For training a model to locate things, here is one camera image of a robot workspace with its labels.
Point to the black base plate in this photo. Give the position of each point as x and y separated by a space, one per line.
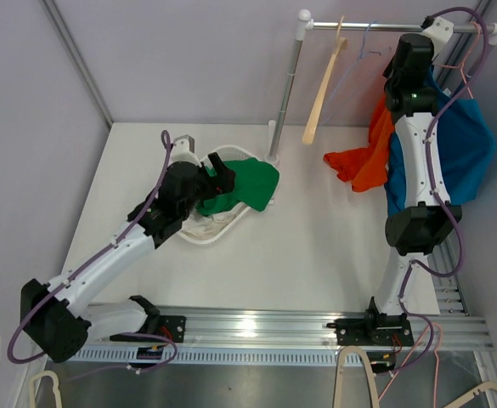
379 332
169 326

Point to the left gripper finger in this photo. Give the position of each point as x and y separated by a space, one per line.
225 180
217 164

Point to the beige hanger at corner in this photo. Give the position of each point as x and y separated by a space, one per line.
482 388

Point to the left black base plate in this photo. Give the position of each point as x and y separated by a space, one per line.
169 326

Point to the white t shirt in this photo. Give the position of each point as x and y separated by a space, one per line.
203 228

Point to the aluminium mounting rail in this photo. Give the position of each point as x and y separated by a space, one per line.
273 338

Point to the green t shirt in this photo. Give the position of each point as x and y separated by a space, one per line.
254 185

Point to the white plastic basket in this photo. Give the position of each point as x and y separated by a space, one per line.
228 152

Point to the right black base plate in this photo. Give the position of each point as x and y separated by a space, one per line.
379 332

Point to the blue t shirt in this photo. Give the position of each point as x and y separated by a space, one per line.
466 147

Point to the beige plastic hanger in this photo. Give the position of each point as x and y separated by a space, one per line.
313 120

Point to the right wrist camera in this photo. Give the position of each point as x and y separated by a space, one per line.
439 30

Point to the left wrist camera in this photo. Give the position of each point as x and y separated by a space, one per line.
183 150

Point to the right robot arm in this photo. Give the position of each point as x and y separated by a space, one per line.
428 216

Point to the orange t shirt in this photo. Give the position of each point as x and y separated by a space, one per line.
365 168

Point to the light blue wire hanger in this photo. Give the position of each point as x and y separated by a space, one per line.
350 92

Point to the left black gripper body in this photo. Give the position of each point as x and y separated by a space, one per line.
206 187

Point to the pink wire hanger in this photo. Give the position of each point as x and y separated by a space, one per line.
457 71

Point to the beige hanger on floor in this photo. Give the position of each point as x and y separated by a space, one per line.
355 381

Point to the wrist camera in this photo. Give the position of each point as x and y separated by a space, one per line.
183 150
439 30

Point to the pink hanger on floor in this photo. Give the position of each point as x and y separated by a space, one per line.
435 351

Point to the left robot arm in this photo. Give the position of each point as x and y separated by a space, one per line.
59 315

